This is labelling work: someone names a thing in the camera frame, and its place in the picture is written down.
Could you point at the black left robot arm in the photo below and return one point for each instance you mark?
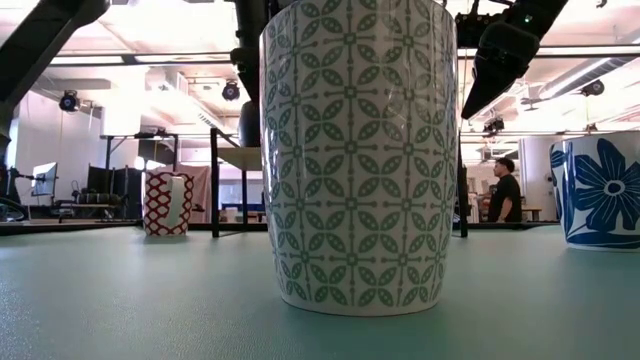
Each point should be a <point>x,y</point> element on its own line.
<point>40,50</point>

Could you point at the ceiling light strip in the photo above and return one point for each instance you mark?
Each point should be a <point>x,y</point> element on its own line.
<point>150,58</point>
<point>575,50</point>

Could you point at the black ceiling spotlight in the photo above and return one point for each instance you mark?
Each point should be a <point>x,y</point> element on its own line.
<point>593,88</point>
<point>230,91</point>
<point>69,102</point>
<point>494,125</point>

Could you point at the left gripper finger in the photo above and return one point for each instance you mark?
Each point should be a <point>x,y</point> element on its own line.
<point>250,92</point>

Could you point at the black metal stand frame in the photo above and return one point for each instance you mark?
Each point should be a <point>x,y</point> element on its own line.
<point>150,135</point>

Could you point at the white mug green leaves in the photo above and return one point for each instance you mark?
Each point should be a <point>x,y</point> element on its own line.
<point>357,165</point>

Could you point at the white column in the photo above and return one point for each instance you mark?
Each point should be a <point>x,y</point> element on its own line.
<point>535,175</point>

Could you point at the person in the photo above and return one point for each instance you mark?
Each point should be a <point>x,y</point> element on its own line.
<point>506,197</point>

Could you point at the silver ceiling duct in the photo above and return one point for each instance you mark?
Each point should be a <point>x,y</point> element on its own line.
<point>570,79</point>

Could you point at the pink cloth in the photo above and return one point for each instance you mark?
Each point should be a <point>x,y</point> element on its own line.
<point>202,192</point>

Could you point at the wooden background table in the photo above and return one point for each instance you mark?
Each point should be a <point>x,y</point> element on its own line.
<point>532,211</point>

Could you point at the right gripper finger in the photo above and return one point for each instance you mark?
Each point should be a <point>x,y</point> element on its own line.
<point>487,87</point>

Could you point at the green table mat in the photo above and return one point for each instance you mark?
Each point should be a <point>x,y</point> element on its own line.
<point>150,300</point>

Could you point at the white mug blue flowers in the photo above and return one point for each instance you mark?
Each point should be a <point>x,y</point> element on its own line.
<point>600,195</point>

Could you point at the computer monitor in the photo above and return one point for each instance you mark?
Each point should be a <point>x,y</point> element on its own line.
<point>45,180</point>

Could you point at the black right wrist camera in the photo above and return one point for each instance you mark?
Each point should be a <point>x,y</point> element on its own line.
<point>472,29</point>

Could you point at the white mug red lattice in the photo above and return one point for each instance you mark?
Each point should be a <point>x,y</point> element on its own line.
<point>157,205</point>

